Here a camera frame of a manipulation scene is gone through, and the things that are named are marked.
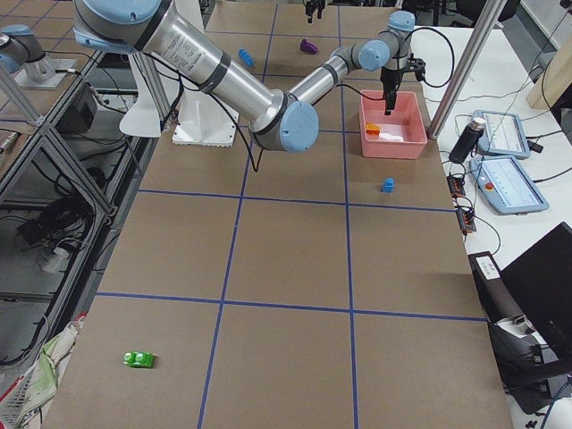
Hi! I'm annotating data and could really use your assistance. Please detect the green block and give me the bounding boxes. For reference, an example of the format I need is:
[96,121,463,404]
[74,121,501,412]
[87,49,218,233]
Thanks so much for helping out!
[123,350,155,369]

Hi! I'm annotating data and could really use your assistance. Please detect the aluminium frame post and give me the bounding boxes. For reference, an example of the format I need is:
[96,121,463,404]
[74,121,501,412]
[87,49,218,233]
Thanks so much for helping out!
[427,0,507,139]

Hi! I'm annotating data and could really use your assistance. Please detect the blue teach pendant near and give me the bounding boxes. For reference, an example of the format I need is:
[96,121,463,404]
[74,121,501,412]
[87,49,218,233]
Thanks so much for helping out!
[469,156,550,215]

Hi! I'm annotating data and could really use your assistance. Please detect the black water bottle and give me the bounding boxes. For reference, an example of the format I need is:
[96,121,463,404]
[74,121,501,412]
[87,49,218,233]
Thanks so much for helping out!
[449,116,486,164]

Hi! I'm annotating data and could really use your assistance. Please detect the purple block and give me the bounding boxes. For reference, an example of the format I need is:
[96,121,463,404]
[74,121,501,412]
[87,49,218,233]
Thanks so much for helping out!
[299,38,319,55]

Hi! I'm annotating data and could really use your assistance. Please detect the black laptop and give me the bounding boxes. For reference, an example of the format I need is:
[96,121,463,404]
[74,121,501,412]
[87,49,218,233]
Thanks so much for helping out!
[468,223,571,414]

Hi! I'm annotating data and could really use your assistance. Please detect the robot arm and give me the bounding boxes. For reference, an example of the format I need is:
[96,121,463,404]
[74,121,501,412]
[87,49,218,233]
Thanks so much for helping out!
[74,1,416,153]
[1,1,172,73]

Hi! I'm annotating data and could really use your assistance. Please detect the small blue block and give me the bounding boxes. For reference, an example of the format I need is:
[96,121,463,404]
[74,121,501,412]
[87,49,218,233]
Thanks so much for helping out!
[381,177,395,194]

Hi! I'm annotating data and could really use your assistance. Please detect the long blue block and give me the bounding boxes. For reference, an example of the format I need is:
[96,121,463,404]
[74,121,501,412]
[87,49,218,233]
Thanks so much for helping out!
[238,48,255,68]

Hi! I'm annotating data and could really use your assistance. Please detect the orange block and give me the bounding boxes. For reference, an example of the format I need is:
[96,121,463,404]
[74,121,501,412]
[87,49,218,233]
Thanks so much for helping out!
[365,122,381,137]

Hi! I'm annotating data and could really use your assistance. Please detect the blue teach pendant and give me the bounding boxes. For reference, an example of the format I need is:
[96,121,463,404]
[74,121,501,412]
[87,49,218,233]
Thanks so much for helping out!
[473,110,531,159]
[469,156,550,215]

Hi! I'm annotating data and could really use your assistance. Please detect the blue teach pendant far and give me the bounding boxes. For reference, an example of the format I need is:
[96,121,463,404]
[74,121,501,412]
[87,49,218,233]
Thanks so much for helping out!
[473,110,531,159]

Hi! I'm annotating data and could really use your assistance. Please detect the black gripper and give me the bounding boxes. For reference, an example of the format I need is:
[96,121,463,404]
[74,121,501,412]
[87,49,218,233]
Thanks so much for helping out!
[380,56,425,115]
[303,0,325,13]

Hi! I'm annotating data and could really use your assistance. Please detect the pink plastic box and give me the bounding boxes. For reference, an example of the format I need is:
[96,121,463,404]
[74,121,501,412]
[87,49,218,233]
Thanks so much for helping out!
[359,89,427,160]

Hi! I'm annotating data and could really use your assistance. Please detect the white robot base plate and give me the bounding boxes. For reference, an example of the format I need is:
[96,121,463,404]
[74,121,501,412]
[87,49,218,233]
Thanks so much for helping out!
[172,92,239,147]

